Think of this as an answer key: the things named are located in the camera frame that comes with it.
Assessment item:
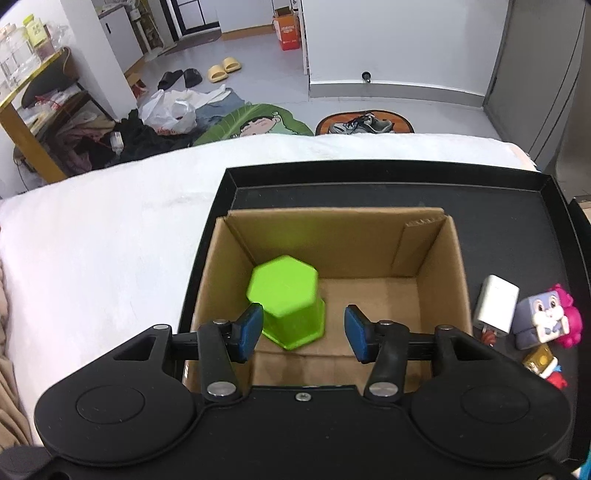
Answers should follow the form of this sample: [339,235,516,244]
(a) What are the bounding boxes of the orange cardboard box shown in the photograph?
[271,7,302,51]

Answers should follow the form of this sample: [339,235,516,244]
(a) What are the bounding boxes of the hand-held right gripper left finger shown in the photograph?
[113,302,265,402]

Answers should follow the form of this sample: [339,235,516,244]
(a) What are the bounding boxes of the white standing fan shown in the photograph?
[131,7,167,58]

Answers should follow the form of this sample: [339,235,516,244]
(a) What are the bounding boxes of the small open cardboard box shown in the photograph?
[124,71,149,99]

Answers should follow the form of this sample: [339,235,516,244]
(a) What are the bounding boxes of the grey rabbit cube toy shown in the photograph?
[513,291,568,350]

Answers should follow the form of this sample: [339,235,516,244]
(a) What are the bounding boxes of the white cabinet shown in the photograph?
[98,6,145,72]

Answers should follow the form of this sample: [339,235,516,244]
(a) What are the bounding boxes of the grey sneaker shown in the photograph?
[365,112,396,134]
[330,115,372,136]

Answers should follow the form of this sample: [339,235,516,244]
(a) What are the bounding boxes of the white plastic bag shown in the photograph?
[139,89,199,136]

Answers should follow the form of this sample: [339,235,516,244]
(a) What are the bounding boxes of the orange doormat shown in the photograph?
[315,110,416,136]

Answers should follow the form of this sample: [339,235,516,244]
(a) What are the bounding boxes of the clear glass jar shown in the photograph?
[0,23,35,86]

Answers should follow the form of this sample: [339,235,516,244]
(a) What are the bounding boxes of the round table with yellow legs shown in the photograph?
[0,46,118,183]

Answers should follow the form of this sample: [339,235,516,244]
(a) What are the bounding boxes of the white cloth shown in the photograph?
[187,85,232,112]

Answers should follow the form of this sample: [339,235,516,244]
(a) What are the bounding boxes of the beige cloth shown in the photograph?
[0,261,35,450]

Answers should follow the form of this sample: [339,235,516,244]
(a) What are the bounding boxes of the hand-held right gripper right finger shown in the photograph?
[344,304,498,402]

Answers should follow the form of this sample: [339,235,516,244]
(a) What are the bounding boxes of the dark clothes pile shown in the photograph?
[88,108,197,169]

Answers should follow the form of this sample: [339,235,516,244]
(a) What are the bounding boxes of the black tray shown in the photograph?
[178,159,587,462]

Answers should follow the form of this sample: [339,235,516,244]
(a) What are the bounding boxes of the green cartoon floor mat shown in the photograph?
[191,102,315,148]

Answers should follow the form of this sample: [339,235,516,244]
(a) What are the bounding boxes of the pink clothes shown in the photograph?
[53,117,116,178]

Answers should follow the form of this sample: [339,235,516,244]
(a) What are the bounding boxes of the small red blue toy figure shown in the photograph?
[523,344,568,391]

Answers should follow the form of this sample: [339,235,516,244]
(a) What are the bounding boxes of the blue jeans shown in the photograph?
[196,88,252,130]

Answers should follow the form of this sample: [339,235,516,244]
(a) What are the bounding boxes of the white charger plug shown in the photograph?
[472,275,520,346]

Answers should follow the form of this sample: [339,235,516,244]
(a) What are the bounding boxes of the green hexagonal cup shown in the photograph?
[247,255,327,352]

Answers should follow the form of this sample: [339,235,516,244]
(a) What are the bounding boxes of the black framed glass door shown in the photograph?
[168,0,223,37]

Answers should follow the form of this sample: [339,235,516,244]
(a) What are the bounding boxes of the yellow lid jar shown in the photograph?
[22,14,49,49]

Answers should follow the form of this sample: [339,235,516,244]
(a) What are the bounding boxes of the brown cardboard box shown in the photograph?
[181,207,475,393]

